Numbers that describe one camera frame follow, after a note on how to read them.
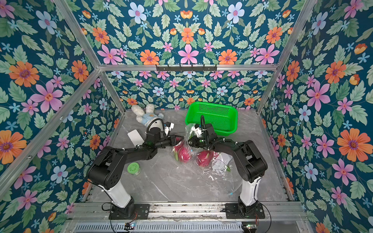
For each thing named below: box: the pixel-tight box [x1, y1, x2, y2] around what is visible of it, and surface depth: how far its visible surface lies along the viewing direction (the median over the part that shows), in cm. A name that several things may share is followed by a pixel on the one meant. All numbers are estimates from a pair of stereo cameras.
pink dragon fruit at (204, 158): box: [196, 149, 215, 167], surface depth 87 cm
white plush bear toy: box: [131, 103, 165, 127], surface depth 109 cm
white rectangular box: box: [127, 129, 145, 148], surface depth 100 cm
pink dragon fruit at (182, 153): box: [172, 144, 191, 164], surface depth 87 cm
